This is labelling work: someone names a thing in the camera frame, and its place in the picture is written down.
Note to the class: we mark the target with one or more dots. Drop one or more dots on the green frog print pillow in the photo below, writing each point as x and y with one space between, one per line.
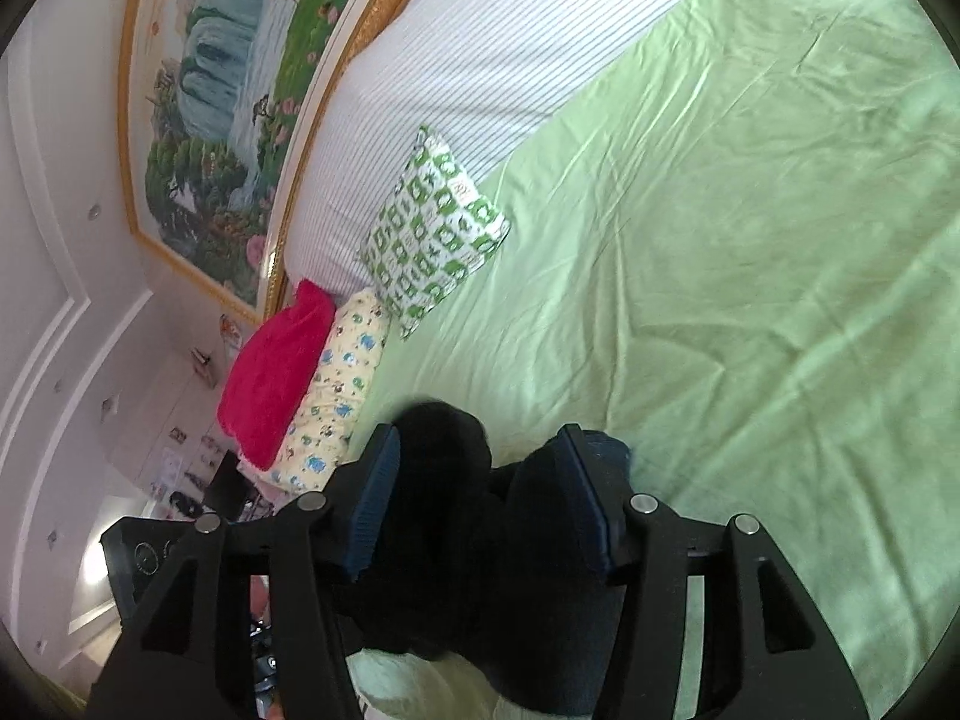
435 232

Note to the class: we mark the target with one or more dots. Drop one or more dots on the gold framed landscape painting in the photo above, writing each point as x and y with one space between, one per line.
225 127

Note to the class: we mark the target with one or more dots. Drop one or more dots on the black appliance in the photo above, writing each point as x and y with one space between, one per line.
139 551

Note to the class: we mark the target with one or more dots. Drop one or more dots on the yellow cartoon print pillow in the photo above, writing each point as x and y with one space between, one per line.
337 390

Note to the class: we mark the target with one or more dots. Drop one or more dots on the red plush cushion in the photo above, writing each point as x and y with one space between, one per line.
274 382

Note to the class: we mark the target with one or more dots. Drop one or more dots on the black pants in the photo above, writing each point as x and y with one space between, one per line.
465 540

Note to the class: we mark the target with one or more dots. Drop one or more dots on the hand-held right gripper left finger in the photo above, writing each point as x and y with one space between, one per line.
371 499

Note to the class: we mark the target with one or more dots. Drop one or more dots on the green bed sheet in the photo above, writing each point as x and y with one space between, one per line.
712 277

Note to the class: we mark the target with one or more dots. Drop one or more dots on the white striped headboard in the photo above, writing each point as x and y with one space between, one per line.
465 75

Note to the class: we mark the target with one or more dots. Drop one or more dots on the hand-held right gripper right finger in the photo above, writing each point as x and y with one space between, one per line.
594 506

